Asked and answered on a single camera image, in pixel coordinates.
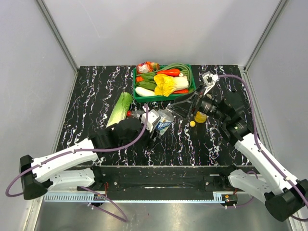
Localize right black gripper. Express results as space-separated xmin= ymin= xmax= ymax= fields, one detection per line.
xmin=167 ymin=84 xmax=229 ymax=122

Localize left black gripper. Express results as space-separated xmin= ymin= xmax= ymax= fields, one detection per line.
xmin=120 ymin=120 xmax=161 ymax=150

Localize clear water bottle white cap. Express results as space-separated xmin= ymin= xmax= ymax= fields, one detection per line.
xmin=155 ymin=109 xmax=174 ymax=136

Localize yellow juice bottle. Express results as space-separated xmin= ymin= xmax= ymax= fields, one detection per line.
xmin=194 ymin=111 xmax=207 ymax=124

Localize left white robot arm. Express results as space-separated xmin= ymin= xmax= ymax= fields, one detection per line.
xmin=20 ymin=117 xmax=158 ymax=200

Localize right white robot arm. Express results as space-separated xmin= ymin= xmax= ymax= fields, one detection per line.
xmin=167 ymin=88 xmax=308 ymax=221

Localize clear cola bottle red label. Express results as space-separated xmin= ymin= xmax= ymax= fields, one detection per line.
xmin=127 ymin=110 xmax=145 ymax=119

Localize red toy pepper bottom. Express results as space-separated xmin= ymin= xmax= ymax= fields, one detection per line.
xmin=172 ymin=89 xmax=189 ymax=94

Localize yellow white toy cabbage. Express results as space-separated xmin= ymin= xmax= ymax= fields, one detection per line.
xmin=154 ymin=74 xmax=189 ymax=97

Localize green plastic basket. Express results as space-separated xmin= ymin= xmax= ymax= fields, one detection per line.
xmin=133 ymin=67 xmax=196 ymax=103

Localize red toy chili pepper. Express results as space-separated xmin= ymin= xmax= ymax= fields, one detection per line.
xmin=157 ymin=69 xmax=180 ymax=77

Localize green toy long beans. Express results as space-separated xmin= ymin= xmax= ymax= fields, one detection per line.
xmin=150 ymin=63 xmax=195 ymax=89

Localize green toy bok choy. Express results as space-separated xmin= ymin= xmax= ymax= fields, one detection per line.
xmin=135 ymin=73 xmax=157 ymax=90

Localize white toy radish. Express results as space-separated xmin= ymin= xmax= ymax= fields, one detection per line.
xmin=135 ymin=87 xmax=155 ymax=97

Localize toy napa cabbage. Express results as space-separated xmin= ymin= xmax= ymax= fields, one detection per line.
xmin=106 ymin=92 xmax=133 ymax=127

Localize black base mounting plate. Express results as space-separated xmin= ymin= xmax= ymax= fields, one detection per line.
xmin=77 ymin=165 xmax=248 ymax=202

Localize small orange toy carrot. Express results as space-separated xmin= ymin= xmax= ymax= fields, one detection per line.
xmin=135 ymin=77 xmax=144 ymax=82

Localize orange white toy vegetable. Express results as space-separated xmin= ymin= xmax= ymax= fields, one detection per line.
xmin=136 ymin=61 xmax=159 ymax=74

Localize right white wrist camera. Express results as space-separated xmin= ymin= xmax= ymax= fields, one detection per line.
xmin=203 ymin=72 xmax=219 ymax=95

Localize aluminium slotted rail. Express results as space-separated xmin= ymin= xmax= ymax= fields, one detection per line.
xmin=43 ymin=188 xmax=227 ymax=204

